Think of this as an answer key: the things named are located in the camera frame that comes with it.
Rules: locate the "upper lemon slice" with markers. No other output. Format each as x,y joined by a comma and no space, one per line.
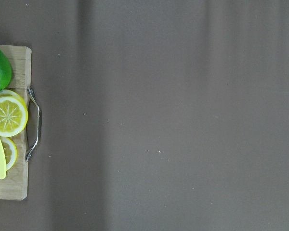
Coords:
13,113

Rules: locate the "lemon slice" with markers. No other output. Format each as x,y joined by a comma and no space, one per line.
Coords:
10,151
13,113

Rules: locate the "lower lemon slice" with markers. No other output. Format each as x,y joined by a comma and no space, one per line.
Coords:
10,151

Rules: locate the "wooden cutting board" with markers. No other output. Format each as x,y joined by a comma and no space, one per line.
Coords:
15,185

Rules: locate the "metal board handle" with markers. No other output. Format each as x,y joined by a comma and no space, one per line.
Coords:
32,97

